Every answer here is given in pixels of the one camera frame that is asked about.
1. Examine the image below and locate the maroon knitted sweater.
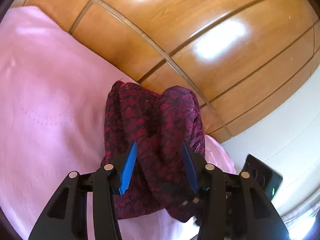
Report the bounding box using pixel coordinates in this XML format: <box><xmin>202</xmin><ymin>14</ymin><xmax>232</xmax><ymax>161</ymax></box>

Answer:
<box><xmin>102</xmin><ymin>81</ymin><xmax>205</xmax><ymax>222</ymax></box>

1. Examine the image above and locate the pink bedspread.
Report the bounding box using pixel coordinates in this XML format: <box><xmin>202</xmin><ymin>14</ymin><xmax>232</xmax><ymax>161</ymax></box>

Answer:
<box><xmin>1</xmin><ymin>6</ymin><xmax>235</xmax><ymax>239</ymax></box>

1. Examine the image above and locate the wooden panelled headboard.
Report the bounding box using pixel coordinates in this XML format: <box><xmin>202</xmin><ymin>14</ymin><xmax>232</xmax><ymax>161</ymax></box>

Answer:
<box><xmin>21</xmin><ymin>0</ymin><xmax>319</xmax><ymax>142</ymax></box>

